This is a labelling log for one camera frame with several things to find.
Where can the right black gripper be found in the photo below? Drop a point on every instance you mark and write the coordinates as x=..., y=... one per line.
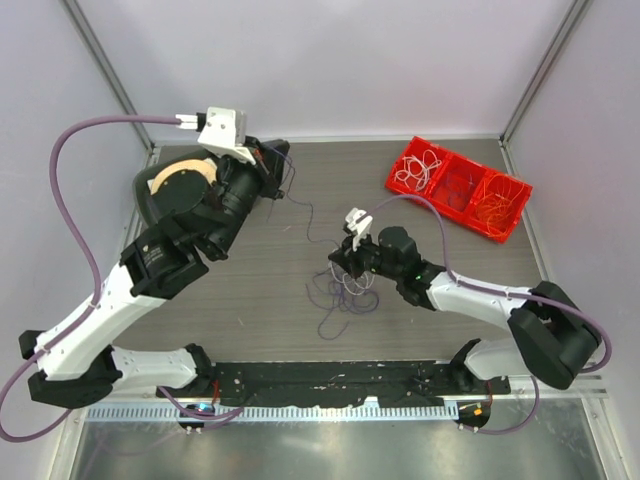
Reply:
x=348, y=258

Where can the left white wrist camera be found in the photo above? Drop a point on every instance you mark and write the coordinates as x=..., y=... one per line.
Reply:
x=222, y=132

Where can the dark green plastic tray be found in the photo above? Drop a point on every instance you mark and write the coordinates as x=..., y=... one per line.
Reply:
x=142, y=193

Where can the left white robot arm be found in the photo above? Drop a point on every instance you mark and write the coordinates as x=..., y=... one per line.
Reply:
x=194, y=207

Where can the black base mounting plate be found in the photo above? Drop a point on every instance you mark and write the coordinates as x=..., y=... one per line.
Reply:
x=339, y=384

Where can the red plastic divided bin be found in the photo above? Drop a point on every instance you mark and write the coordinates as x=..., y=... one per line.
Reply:
x=478, y=197

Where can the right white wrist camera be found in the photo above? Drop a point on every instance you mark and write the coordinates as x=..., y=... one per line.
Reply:
x=358, y=223

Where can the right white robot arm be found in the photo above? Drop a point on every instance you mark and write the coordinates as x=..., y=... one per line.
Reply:
x=549, y=340

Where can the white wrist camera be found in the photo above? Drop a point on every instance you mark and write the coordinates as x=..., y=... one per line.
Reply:
x=358, y=223
x=222, y=132

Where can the slotted cable duct rail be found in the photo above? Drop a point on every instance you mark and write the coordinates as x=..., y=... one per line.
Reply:
x=369, y=411

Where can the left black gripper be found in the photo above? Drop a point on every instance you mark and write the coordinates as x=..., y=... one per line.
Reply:
x=268, y=169

